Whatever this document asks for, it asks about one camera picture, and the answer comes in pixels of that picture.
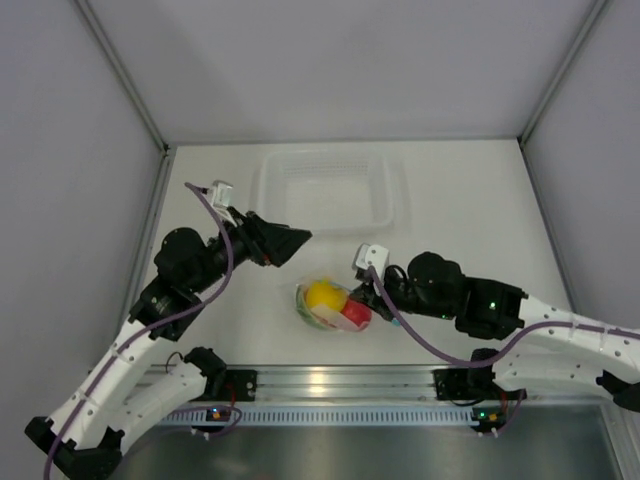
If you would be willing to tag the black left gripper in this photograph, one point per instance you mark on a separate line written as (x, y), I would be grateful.
(268, 243)

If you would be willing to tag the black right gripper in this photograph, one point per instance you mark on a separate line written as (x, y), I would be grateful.
(371, 295)

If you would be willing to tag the red fake apple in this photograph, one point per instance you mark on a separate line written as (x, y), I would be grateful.
(358, 314)

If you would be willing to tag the yellow fake apple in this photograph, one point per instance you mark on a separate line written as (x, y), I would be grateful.
(325, 293)

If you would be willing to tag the clear zip top bag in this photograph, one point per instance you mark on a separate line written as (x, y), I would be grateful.
(288, 291)

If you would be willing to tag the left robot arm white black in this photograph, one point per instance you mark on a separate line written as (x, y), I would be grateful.
(87, 437)

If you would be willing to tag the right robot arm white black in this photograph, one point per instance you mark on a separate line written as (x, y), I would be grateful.
(544, 348)

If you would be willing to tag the white perforated plastic basket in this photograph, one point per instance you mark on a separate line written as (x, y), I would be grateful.
(328, 192)

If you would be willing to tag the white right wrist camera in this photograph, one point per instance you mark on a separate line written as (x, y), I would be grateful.
(370, 256)

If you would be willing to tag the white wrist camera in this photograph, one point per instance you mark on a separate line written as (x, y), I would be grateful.
(370, 256)
(220, 199)

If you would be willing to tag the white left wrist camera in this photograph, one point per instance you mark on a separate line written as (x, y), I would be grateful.
(220, 199)

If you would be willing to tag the aluminium mounting rail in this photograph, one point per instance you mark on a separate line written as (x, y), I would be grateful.
(344, 384)

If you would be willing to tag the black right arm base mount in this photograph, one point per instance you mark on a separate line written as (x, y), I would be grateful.
(452, 385)

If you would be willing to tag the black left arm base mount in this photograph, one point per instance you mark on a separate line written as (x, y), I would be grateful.
(231, 386)

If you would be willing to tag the white slotted cable duct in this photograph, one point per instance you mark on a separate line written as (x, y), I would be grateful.
(360, 415)

